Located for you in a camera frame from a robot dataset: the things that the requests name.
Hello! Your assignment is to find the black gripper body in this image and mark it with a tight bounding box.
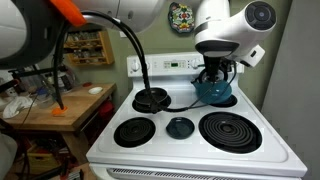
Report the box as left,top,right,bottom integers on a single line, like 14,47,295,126
202,56,231,82

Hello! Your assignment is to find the blue kettle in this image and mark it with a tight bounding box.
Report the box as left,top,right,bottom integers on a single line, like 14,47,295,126
191,69,232,104

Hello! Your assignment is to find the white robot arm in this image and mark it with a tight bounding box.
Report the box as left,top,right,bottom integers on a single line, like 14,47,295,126
0,0,277,70

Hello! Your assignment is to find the black frying pan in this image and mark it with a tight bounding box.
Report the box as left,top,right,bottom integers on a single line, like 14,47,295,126
132,87,168,113

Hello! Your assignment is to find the white electric stove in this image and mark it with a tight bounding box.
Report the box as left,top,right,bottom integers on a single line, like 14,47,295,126
87,52,307,180

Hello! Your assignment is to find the front left coil burner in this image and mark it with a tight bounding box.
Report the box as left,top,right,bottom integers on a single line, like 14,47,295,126
114,117,156,148

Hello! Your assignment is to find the white small dish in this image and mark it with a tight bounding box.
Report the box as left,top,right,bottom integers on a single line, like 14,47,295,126
88,87,103,95

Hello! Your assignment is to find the wooden spice rack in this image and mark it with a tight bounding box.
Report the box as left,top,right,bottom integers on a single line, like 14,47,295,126
64,31,114,65

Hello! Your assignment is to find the wooden table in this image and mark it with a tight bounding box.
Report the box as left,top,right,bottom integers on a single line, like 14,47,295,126
6,83,116,164

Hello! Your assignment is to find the orange lid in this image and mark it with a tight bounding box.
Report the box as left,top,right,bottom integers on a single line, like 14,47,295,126
51,106,68,116

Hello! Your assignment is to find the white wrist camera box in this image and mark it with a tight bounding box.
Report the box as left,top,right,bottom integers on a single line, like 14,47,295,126
236,45,265,67

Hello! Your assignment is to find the colourful decorative wall plate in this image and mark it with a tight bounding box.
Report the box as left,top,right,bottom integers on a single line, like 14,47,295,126
167,0,200,34

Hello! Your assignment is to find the black camera stand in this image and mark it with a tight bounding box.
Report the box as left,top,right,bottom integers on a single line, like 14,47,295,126
0,66,66,92

